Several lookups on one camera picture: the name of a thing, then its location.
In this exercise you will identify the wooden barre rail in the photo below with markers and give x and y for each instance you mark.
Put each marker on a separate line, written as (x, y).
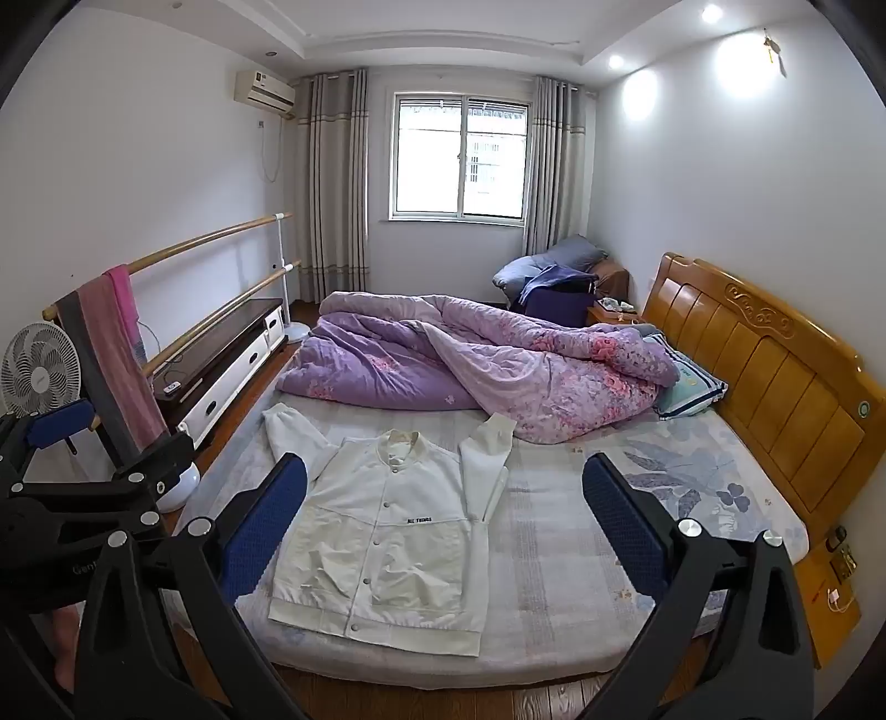
(201, 240)
(228, 308)

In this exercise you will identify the white barre stand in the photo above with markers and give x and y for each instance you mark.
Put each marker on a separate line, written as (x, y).
(282, 291)

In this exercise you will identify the person's left forearm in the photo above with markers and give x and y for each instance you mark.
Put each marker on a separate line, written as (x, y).
(64, 644)

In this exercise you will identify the wall hanging ornament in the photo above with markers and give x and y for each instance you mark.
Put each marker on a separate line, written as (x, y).
(774, 48)

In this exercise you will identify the grey towel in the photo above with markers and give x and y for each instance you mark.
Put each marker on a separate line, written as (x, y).
(90, 374)

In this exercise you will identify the bright pink cloth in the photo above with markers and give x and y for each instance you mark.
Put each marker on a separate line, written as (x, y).
(123, 304)

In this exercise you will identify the ceiling spotlight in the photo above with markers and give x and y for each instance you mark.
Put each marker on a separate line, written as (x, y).
(614, 61)
(711, 12)

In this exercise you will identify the wooden nightstand with charger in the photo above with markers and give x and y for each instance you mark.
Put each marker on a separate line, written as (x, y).
(827, 623)

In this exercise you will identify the grey striped curtain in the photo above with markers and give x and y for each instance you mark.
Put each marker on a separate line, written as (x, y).
(332, 187)
(554, 166)

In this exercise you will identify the dark purple cloth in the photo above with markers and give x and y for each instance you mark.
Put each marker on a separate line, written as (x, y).
(557, 301)

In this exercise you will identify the bed with floral sheet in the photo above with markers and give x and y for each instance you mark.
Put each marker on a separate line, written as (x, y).
(554, 540)

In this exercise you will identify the blue pillow by window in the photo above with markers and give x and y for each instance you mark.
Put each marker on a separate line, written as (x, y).
(554, 257)

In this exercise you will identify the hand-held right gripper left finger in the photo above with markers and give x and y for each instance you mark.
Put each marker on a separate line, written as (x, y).
(266, 529)

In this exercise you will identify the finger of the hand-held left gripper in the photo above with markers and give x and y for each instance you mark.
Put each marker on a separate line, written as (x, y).
(59, 424)
(149, 471)

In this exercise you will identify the white air conditioner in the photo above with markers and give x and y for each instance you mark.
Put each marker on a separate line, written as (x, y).
(266, 93)

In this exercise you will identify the wooden headboard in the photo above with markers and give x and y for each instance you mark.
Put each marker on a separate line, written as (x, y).
(775, 374)

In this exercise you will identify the remote control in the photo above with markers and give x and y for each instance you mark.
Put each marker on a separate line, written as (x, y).
(173, 388)

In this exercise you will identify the teal striped pillow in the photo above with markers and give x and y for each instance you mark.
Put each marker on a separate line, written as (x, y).
(692, 389)

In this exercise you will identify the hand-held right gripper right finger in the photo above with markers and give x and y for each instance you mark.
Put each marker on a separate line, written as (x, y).
(623, 526)

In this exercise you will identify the white jacket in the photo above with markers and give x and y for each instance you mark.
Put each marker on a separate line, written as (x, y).
(387, 540)

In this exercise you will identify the purple floral quilt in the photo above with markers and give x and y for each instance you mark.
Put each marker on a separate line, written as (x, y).
(387, 360)

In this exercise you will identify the dark and white cabinet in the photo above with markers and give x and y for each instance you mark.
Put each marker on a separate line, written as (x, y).
(221, 346)

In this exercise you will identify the white electric fan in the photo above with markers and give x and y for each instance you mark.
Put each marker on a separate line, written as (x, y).
(38, 367)

